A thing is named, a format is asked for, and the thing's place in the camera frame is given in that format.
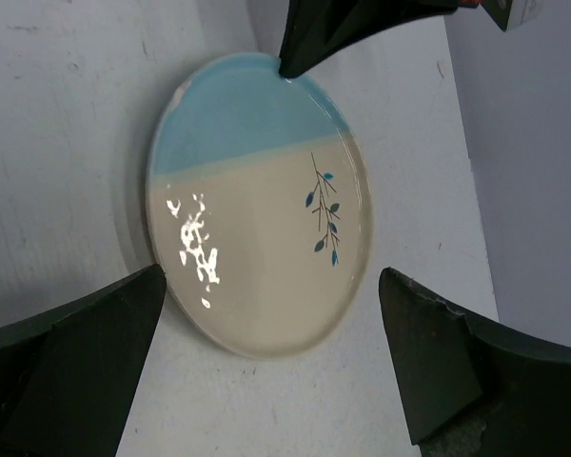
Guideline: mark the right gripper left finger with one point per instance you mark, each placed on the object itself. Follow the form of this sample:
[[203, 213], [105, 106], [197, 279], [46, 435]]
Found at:
[[68, 375]]

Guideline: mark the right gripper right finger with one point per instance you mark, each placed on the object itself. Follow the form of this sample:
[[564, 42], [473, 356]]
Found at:
[[469, 385]]

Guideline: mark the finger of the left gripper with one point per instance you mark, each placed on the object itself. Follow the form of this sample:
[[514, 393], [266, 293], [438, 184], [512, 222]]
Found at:
[[317, 29]]

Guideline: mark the blue cream round plate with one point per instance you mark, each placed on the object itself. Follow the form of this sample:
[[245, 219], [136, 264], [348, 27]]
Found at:
[[258, 206]]

